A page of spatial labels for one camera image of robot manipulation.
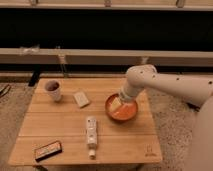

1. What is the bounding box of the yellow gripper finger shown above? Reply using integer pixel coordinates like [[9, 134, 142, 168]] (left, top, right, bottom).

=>
[[110, 98, 122, 111]]

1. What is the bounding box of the orange ceramic bowl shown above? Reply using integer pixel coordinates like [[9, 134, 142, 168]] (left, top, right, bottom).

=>
[[105, 94, 138, 122]]

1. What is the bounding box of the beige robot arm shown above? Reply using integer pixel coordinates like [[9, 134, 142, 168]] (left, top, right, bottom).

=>
[[112, 65, 213, 171]]

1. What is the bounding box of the white tube bottle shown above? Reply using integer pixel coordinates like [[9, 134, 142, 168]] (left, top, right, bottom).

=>
[[86, 116, 98, 159]]

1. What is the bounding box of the wooden table top board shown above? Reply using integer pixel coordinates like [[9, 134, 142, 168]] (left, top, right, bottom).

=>
[[9, 78, 162, 166]]

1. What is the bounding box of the white paper cup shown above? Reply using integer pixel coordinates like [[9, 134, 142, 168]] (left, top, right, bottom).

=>
[[44, 80, 62, 102]]

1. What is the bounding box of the dark snack box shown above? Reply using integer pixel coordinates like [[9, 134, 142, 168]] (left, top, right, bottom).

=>
[[34, 141, 62, 162]]

